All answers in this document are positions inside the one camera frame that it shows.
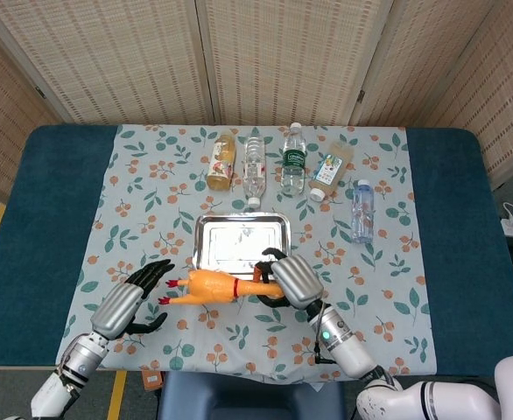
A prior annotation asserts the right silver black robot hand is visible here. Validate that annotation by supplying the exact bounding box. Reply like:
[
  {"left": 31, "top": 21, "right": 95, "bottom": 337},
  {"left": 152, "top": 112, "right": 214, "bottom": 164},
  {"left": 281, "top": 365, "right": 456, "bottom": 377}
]
[{"left": 254, "top": 247, "right": 326, "bottom": 312}]

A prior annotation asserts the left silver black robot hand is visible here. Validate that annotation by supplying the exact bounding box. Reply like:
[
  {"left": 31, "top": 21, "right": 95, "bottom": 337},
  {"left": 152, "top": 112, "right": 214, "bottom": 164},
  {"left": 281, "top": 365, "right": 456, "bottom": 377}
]
[{"left": 90, "top": 258, "right": 177, "bottom": 340}]

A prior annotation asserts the yellow rubber chicken toy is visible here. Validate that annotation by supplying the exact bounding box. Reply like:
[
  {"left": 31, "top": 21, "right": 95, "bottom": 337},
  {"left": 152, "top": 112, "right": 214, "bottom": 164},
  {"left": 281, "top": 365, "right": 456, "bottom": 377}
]
[{"left": 157, "top": 266, "right": 285, "bottom": 308}]

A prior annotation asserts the rectangular stainless steel tray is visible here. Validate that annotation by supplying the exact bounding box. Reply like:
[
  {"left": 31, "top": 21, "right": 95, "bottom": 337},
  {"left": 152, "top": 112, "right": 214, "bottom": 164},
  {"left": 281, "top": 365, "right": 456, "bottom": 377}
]
[{"left": 193, "top": 213, "right": 293, "bottom": 282}]

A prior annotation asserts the orange hanging tag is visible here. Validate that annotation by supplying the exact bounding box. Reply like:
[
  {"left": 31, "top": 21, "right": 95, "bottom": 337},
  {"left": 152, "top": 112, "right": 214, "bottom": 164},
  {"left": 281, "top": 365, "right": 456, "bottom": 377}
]
[{"left": 142, "top": 369, "right": 164, "bottom": 391}]

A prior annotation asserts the small clear bluish water bottle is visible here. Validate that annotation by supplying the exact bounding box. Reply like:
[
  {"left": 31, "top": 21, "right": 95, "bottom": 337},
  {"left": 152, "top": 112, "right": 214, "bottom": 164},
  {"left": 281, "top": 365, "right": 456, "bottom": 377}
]
[{"left": 351, "top": 178, "right": 376, "bottom": 245}]

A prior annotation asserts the floral leaf print tablecloth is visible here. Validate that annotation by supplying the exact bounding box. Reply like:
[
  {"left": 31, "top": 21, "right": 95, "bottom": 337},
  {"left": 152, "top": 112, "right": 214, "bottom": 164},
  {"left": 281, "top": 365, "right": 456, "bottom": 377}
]
[{"left": 54, "top": 124, "right": 439, "bottom": 384}]

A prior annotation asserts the clear bottle green label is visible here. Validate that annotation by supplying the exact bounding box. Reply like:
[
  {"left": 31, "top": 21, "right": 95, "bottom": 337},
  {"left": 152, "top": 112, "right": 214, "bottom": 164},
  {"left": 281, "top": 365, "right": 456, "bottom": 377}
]
[{"left": 280, "top": 122, "right": 307, "bottom": 197}]

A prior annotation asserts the square juice bottle colourful label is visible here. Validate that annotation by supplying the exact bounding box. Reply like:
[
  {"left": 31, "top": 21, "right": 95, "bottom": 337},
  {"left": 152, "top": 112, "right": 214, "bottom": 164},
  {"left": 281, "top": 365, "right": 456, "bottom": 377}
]
[{"left": 308, "top": 141, "right": 355, "bottom": 202}]

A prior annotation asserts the clear bottle red white label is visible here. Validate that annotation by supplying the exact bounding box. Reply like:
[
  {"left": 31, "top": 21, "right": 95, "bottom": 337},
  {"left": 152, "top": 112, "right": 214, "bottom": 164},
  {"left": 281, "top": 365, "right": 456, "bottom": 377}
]
[{"left": 242, "top": 136, "right": 269, "bottom": 207}]

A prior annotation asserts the blue padded chair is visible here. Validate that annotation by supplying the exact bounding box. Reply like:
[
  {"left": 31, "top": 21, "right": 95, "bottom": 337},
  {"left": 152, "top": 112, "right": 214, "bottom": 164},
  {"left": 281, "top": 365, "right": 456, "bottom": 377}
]
[{"left": 157, "top": 371, "right": 346, "bottom": 420}]

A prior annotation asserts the yellow tea drink bottle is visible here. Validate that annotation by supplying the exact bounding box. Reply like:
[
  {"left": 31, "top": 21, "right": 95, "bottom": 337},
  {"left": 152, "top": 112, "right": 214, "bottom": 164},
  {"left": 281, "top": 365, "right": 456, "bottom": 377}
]
[{"left": 207, "top": 132, "right": 237, "bottom": 193}]

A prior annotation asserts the woven bamboo folding screen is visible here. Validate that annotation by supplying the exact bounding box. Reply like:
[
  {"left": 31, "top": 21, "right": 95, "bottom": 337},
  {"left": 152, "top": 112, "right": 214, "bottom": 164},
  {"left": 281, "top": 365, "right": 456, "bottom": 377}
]
[{"left": 0, "top": 0, "right": 513, "bottom": 205}]

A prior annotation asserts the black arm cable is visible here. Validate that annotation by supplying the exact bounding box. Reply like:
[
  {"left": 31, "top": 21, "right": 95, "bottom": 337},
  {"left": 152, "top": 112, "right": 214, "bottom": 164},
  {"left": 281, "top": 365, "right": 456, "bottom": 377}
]
[{"left": 312, "top": 304, "right": 334, "bottom": 367}]

